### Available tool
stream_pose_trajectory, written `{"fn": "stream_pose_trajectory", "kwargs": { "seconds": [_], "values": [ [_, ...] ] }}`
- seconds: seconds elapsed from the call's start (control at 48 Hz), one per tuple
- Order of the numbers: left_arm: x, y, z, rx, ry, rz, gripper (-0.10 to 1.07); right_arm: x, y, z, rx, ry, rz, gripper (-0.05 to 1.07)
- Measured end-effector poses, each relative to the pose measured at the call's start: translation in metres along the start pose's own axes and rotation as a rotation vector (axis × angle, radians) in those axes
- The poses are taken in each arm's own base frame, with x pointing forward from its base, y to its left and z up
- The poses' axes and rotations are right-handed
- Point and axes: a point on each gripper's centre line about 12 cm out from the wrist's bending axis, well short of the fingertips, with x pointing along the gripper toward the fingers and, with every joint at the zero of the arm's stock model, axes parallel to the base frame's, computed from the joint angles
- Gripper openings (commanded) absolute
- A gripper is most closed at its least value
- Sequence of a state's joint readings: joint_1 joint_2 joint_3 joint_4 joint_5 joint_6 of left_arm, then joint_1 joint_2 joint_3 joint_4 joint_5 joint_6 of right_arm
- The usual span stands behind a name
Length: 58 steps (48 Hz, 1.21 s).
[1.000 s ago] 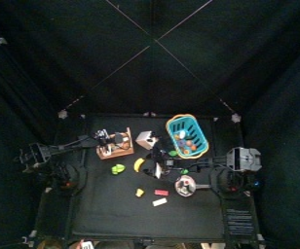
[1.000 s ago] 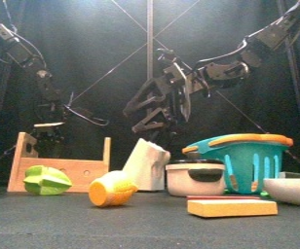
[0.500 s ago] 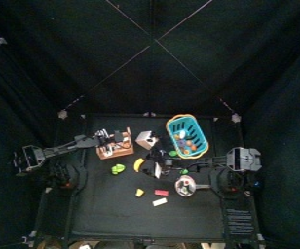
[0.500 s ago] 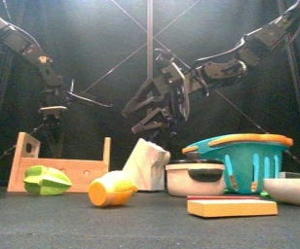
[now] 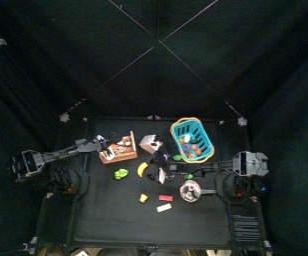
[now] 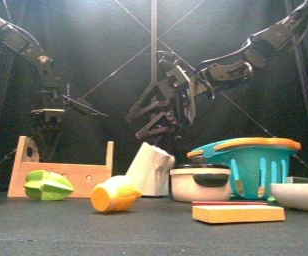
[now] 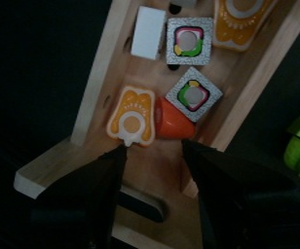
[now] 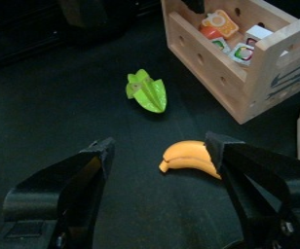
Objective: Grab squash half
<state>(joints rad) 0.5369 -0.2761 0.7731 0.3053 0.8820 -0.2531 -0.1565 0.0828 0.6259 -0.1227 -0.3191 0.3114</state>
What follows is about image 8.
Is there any small cube green print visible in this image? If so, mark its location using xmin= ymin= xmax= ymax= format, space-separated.
xmin=211 ymin=36 xmax=232 ymax=55

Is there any white cube dark red print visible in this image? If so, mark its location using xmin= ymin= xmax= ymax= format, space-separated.
xmin=244 ymin=24 xmax=275 ymax=48

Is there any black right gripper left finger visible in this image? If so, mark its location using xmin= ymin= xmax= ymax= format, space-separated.
xmin=2 ymin=136 xmax=117 ymax=249

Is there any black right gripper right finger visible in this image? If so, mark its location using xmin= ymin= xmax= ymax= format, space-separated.
xmin=204 ymin=130 xmax=300 ymax=249

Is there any white cube red green print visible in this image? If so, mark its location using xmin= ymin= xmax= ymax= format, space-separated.
xmin=228 ymin=42 xmax=256 ymax=67

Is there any yellow toy banana bunch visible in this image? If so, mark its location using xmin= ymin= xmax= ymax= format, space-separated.
xmin=158 ymin=139 xmax=224 ymax=180

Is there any light wooden crate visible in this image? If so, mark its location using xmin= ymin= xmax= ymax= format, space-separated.
xmin=160 ymin=0 xmax=300 ymax=125

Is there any green star fruit toy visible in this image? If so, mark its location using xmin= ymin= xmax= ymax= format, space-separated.
xmin=125 ymin=68 xmax=169 ymax=114

